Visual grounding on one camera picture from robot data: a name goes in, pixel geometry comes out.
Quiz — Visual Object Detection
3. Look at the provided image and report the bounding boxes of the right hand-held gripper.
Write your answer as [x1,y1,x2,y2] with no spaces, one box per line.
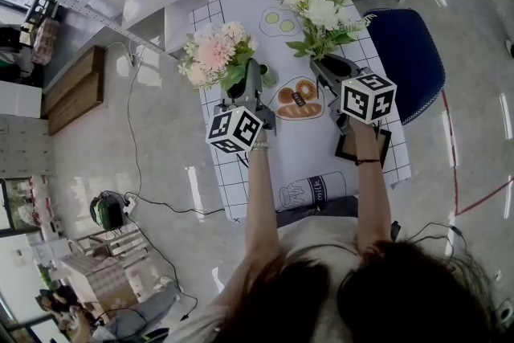
[309,55,398,135]

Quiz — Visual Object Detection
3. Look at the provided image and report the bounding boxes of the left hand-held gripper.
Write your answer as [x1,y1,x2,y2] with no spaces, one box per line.
[204,58,279,155]

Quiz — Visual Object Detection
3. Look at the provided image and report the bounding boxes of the pink flower bouquet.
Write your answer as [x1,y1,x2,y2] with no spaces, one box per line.
[177,20,262,92]

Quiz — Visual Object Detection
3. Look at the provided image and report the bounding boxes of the white flower bouquet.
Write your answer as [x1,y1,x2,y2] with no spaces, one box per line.
[275,0,377,61]

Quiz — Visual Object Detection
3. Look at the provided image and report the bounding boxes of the person's right forearm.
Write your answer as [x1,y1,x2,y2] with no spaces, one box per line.
[345,118,393,258]

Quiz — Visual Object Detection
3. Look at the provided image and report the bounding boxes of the person's left forearm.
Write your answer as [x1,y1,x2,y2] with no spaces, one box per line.
[243,148,282,270]

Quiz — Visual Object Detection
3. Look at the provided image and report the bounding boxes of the navy blue chair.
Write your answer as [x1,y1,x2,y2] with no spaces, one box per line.
[363,7,447,127]

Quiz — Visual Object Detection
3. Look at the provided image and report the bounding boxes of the white grid-pattern tablecloth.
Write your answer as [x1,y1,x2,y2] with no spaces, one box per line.
[187,0,413,222]

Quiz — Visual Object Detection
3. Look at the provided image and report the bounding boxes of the person's grey trousers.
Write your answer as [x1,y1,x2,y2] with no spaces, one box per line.
[275,194,360,228]

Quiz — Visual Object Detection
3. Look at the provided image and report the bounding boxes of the person's light shirt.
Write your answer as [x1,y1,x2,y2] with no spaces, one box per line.
[168,212,362,343]

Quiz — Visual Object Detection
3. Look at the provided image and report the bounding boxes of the green and black device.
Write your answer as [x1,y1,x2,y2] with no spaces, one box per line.
[88,190,125,232]

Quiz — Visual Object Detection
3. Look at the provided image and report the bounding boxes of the light wooden slatted rack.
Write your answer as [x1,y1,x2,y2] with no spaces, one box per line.
[74,227,149,270]

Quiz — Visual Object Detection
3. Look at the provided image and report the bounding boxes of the white box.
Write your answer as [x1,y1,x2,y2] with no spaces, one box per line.
[0,80,43,120]

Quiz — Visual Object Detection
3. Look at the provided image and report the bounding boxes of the checkered cloth covered cart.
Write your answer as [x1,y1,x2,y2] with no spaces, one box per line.
[59,252,140,314]

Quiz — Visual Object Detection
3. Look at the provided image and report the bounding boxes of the black picture frame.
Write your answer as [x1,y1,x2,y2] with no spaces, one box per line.
[334,126,393,169]

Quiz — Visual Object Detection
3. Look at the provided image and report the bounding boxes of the black power cable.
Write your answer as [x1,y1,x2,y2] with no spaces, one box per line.
[132,196,226,218]

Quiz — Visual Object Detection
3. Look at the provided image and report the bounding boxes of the black cable with adapter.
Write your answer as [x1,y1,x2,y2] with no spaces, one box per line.
[395,220,469,258]

